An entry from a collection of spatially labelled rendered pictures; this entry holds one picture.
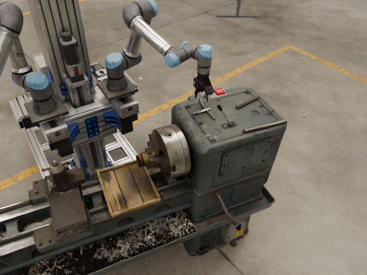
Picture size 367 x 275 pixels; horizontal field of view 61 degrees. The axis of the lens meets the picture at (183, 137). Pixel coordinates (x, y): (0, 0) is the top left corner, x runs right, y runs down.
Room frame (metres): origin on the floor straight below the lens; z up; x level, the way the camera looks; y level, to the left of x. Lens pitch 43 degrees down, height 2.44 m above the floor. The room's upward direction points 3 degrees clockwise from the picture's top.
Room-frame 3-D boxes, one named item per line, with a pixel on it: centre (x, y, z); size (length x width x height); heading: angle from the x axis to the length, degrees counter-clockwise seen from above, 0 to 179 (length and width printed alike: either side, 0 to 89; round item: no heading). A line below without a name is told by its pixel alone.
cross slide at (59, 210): (1.05, 0.65, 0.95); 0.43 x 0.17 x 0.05; 26
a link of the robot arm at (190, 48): (1.60, 0.00, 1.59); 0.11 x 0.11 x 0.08; 51
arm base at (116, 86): (1.85, 0.49, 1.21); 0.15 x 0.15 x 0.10
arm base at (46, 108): (1.57, 0.90, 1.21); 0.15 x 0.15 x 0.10
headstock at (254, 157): (1.50, -0.27, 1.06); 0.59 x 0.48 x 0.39; 116
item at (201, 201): (1.50, -0.27, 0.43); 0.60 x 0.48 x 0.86; 116
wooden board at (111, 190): (1.19, 0.33, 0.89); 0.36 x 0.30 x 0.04; 26
